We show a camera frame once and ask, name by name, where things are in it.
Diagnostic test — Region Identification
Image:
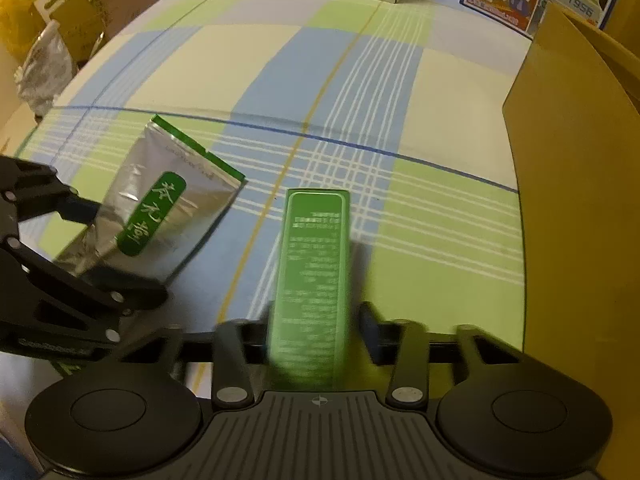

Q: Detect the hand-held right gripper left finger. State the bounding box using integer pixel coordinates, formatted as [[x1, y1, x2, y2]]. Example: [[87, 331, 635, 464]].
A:
[[100, 321, 271, 409]]

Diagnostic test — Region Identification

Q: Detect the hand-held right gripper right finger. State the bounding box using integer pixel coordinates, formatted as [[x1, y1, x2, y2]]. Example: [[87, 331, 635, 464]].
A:
[[356, 301, 547, 409]]

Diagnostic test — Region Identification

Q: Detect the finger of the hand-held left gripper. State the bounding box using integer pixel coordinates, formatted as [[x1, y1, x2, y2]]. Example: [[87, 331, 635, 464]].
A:
[[0, 237, 169, 342], [0, 155, 104, 241]]

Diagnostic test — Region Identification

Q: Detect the narrow green box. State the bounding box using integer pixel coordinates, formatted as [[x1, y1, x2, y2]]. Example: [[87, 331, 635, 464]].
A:
[[267, 187, 351, 391]]

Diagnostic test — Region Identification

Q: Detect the silver green tea pouch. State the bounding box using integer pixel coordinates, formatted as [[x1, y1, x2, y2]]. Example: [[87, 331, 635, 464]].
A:
[[52, 114, 247, 285]]

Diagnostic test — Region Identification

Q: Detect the large brown cardboard box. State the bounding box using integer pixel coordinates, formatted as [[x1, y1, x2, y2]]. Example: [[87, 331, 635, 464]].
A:
[[502, 0, 640, 466]]

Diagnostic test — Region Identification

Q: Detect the clear plastic bag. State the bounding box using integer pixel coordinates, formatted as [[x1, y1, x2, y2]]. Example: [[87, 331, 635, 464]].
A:
[[12, 20, 76, 116]]

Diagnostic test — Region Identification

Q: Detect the small brown cardboard box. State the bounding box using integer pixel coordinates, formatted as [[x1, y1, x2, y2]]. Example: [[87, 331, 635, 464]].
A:
[[55, 10, 108, 68]]

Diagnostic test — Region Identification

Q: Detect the yellow plastic bag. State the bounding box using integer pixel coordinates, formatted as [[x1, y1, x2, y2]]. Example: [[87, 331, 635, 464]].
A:
[[0, 0, 56, 66]]

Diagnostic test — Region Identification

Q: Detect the checked tablecloth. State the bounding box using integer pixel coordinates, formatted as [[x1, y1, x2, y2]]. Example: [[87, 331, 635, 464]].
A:
[[12, 0, 531, 401]]

